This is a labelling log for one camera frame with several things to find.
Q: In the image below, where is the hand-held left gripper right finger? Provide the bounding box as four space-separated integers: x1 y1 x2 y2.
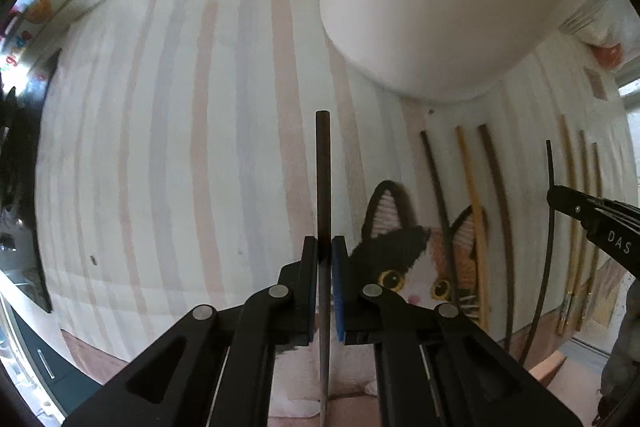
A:
331 234 586 427

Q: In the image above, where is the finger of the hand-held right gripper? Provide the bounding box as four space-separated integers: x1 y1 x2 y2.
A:
546 185 640 221

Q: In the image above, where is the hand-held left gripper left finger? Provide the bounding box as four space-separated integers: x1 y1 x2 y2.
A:
62 234 321 427

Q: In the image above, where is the black chopstick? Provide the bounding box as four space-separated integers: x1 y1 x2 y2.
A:
519 139 557 367

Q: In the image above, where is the dark brown chopstick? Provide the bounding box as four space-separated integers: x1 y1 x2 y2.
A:
477 124 517 354
315 110 333 419

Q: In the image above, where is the light wooden chopstick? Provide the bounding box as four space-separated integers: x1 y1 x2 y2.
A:
454 125 490 329

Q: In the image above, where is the thin dark chopstick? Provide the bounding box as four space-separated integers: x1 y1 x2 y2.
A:
419 130 463 308

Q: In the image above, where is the person's right hand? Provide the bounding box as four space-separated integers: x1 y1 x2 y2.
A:
599 279 640 414

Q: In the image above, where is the orange round item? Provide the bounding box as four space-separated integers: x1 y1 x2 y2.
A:
592 43 626 68

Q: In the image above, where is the striped placemat with cat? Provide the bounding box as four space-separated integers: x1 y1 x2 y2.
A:
35 0 640 427

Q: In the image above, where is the black stove top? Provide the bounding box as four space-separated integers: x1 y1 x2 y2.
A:
0 49 63 314

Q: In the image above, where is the teal cabinet front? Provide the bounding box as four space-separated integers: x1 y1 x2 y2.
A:
0 297 67 424

